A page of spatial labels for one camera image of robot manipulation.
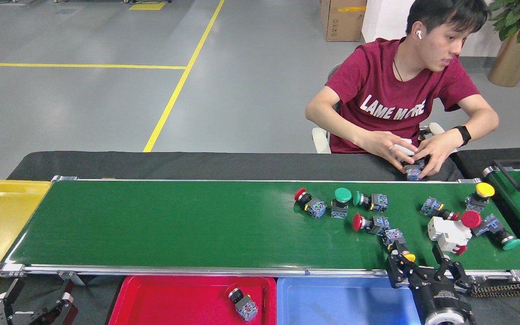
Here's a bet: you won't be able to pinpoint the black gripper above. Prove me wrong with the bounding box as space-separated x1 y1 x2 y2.
385 245 475 317

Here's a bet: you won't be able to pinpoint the yellow push button switch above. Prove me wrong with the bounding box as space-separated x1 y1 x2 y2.
383 228 417 263

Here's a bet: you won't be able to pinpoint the yellow mushroom button switch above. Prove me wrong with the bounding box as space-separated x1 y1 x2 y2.
464 182 496 213

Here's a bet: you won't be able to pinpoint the dark head button switch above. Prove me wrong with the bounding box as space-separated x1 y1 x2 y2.
228 287 259 322

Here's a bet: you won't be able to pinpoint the yellow plastic tray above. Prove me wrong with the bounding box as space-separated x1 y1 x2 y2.
0 179 52 297

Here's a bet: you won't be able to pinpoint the blue plastic tray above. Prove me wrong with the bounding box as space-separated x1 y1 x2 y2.
277 276 423 325

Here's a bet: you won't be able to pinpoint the red plastic tray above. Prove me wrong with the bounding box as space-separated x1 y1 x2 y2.
108 275 277 325

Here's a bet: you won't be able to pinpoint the person's left hand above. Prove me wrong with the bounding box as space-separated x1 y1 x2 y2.
412 131 462 179

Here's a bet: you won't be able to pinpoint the person's right hand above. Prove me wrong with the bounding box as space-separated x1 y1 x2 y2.
360 131 418 171

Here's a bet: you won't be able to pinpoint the black wristwatch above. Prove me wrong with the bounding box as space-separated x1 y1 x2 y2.
452 125 472 147

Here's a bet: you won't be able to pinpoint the grey chair white armrests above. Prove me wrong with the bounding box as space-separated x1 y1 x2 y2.
312 63 446 154

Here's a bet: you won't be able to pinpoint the person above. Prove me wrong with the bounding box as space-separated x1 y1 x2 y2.
305 0 500 181

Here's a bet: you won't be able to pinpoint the potted plant gold pot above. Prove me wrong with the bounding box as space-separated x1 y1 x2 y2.
487 0 520 88

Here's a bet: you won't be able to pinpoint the cardboard box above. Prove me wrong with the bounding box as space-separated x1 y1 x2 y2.
321 0 367 42

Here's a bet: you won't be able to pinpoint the red push button switch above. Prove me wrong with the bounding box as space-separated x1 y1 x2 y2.
294 188 327 219
421 196 460 222

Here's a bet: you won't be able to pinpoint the conveyor drive chain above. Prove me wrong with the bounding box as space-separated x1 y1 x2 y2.
470 279 520 297

